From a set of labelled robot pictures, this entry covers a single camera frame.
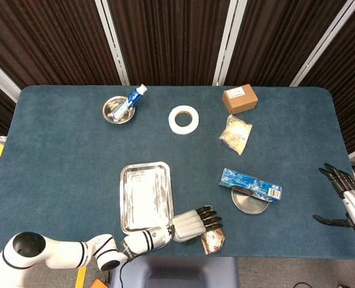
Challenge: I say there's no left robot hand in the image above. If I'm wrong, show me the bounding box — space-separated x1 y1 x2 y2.
170 205 224 245

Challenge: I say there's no brown snack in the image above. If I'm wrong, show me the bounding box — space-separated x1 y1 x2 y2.
200 227 227 256

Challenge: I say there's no blue rectangular box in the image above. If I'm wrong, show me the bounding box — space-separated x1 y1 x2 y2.
219 167 282 205

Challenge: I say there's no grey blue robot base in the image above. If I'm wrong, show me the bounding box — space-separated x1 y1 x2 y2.
110 256 240 288

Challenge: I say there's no rectangular steel tray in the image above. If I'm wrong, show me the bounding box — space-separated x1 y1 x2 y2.
119 161 175 236

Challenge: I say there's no round steel plate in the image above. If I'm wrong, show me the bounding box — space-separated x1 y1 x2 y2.
231 185 270 215

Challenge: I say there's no white tape roll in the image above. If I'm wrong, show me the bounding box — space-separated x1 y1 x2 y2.
168 105 200 135

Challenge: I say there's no clear snack packet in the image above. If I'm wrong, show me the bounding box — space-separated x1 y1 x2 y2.
218 114 253 156

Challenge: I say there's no orange floor object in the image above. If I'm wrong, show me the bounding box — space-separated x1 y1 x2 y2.
89 278 112 288

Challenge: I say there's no brown cardboard box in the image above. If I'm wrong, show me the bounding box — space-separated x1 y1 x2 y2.
222 83 259 115

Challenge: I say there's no blue white toothpaste tube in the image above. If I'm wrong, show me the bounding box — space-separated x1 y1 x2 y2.
113 84 148 121

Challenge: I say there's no small steel bowl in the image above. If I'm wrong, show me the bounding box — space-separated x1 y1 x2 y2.
102 95 136 124

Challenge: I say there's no blue table cloth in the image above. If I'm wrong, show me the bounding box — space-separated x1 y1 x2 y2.
0 85 355 259

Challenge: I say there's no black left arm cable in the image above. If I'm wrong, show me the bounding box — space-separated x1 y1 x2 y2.
118 257 129 288

